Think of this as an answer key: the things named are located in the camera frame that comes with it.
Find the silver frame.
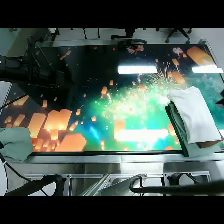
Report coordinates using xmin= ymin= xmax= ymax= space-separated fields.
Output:
xmin=9 ymin=39 xmax=224 ymax=197

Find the black office chair base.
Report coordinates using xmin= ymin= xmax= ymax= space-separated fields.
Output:
xmin=164 ymin=27 xmax=193 ymax=44
xmin=110 ymin=27 xmax=148 ymax=42

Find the white T-shirt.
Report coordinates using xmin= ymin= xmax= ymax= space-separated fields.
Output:
xmin=166 ymin=85 xmax=223 ymax=145

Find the brown garment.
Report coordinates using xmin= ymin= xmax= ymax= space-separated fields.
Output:
xmin=195 ymin=138 xmax=224 ymax=150

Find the black cable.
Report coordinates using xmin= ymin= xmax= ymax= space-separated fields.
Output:
xmin=0 ymin=141 xmax=49 ymax=197

